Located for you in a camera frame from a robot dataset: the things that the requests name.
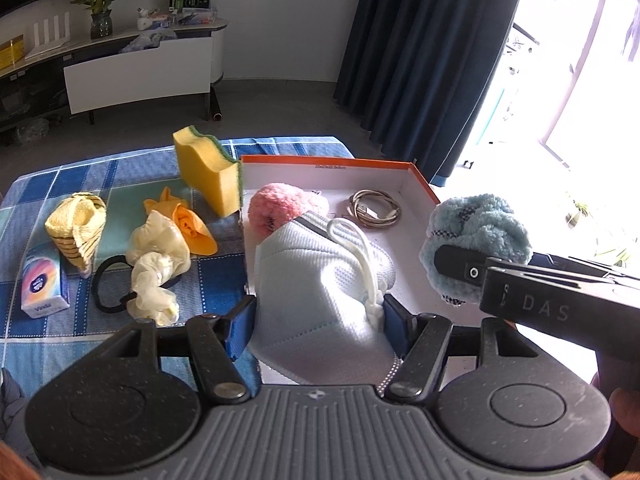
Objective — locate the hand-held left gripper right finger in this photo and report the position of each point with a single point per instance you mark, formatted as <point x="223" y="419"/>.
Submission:
<point x="395" y="325"/>

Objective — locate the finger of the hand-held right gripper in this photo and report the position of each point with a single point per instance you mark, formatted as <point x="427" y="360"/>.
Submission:
<point x="460" y="267"/>

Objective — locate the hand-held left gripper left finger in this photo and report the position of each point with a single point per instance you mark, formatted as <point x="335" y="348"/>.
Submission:
<point x="241" y="327"/>

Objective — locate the light blue fluffy sock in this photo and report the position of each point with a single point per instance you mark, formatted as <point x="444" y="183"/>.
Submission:
<point x="480" y="225"/>

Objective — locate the white face mask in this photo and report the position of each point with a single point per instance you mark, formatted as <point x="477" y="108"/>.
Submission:
<point x="310" y="300"/>

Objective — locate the cream scrunchie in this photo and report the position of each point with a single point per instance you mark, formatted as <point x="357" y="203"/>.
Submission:
<point x="150" y="270"/>

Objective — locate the orange rubber glove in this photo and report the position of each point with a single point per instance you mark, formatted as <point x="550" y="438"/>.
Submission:
<point x="192" y="230"/>

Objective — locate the pink fluffy sock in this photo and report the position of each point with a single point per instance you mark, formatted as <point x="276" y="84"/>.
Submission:
<point x="280" y="205"/>

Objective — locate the white box with orange rim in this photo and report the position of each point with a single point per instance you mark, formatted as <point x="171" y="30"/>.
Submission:
<point x="360" y="175"/>

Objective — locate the yellow striped knit pouch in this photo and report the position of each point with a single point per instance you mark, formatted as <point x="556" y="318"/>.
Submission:
<point x="75" y="220"/>

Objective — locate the colourful tissue packet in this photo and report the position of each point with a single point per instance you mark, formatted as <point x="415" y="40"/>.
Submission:
<point x="42" y="285"/>

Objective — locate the person's right hand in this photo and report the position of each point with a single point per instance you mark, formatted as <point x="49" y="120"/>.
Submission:
<point x="626" y="410"/>

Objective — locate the yellow sponge with green pad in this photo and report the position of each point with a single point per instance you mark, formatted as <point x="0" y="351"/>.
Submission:
<point x="205" y="170"/>

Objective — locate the blue checked tablecloth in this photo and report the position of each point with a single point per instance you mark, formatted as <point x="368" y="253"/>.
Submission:
<point x="100" y="175"/>

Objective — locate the dark blue curtain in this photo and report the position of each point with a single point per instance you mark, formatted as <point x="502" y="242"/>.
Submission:
<point x="425" y="60"/>

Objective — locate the black roll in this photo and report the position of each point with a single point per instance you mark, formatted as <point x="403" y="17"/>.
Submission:
<point x="216" y="105"/>

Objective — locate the white open drawer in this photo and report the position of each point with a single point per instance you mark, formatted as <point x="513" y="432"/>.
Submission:
<point x="135" y="77"/>

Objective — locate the clear plastic bag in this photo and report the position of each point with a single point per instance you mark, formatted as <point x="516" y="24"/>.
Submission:
<point x="32" y="131"/>

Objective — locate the blue grey cloth in drawer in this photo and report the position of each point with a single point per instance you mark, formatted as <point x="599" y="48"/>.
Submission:
<point x="150" y="40"/>

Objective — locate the clear plastic tray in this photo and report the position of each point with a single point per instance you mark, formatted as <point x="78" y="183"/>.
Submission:
<point x="200" y="16"/>

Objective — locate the long media cabinet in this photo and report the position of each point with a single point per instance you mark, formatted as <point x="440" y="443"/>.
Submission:
<point x="30" y="90"/>

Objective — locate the white router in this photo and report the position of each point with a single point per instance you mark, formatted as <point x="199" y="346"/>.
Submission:
<point x="45" y="42"/>

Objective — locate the yellow tin box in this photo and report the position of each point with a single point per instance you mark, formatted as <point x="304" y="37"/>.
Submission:
<point x="11" y="52"/>

